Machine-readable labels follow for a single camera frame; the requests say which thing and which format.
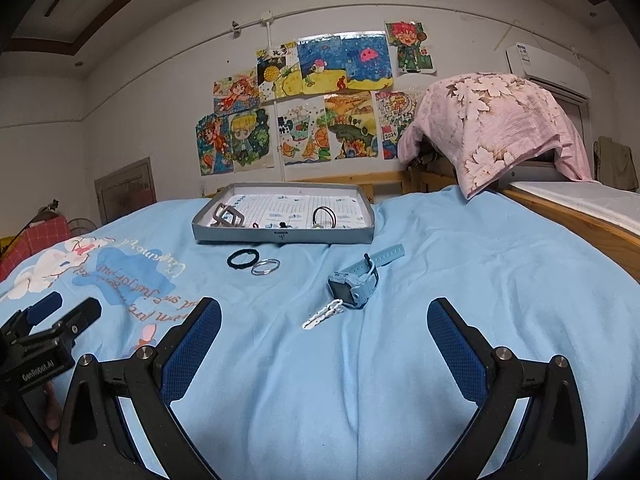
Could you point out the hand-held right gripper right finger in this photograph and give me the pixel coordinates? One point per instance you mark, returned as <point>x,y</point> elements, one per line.
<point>457,350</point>

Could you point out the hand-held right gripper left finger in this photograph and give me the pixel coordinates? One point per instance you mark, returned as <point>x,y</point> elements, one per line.
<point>190,350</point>

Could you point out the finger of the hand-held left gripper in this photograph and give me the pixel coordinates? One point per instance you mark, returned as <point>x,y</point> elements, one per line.
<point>80,317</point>
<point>42,307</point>

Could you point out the grey cardboard tray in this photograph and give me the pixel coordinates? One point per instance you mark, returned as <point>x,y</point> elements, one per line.
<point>225,235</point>

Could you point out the white hair clip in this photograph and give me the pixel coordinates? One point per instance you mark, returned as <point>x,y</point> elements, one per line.
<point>315,321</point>

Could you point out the person's left hand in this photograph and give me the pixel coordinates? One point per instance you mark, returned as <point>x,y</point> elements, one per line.
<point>54,415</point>

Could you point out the red checked cloth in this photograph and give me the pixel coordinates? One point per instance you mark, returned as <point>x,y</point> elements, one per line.
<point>35,240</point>

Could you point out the electric fan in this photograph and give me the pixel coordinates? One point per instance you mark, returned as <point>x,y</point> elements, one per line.
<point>81,226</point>

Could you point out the silver bangle rings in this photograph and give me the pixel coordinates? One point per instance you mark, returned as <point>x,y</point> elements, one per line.
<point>253,269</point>

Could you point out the light blue printed bedsheet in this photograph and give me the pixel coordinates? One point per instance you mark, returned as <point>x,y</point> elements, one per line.
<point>300,385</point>

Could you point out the blue smartwatch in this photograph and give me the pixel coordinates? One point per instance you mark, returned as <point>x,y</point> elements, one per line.
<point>345,287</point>

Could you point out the wooden headboard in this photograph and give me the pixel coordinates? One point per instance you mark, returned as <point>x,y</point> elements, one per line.
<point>385,187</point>

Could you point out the white mattress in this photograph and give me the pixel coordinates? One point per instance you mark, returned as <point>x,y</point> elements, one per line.
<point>590,202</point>

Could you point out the orange-haired figure drawing poster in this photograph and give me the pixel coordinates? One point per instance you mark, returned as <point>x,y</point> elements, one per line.
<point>214,145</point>

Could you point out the blond character drawing poster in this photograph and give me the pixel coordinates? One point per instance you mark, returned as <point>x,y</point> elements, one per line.
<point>250,140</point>

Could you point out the pink floral cloth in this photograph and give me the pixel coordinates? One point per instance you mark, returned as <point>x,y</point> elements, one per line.
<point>500,125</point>

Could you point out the red patterned drawing poster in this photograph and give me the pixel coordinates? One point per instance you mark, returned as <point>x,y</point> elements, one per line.
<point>392,122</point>

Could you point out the olive green clothing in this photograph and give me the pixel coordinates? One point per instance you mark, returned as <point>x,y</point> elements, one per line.
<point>616,160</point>

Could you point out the orange landscape drawing poster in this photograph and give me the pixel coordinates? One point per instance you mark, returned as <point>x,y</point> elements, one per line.
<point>350,125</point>

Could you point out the mermaid drawing poster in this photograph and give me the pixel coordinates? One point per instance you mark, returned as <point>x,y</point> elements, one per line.
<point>236,92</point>

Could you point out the yellow moon drawing poster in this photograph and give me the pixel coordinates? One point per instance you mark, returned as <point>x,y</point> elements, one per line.
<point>280,72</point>

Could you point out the white air conditioner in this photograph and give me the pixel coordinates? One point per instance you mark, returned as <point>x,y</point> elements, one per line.
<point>547,67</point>

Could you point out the red-haired character drawing poster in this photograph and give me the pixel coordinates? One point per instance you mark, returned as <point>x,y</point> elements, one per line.
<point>410,47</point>

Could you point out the blue sea drawing poster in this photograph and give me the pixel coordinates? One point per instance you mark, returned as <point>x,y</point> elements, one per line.
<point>350,62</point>

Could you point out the small wall door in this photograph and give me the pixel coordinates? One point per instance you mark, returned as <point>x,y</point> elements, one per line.
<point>124,190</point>

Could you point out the wooden bed frame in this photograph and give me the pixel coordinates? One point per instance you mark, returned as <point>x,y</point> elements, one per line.
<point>575,225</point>

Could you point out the white wall conduit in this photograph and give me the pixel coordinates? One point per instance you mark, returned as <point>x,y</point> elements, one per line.
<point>269,30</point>

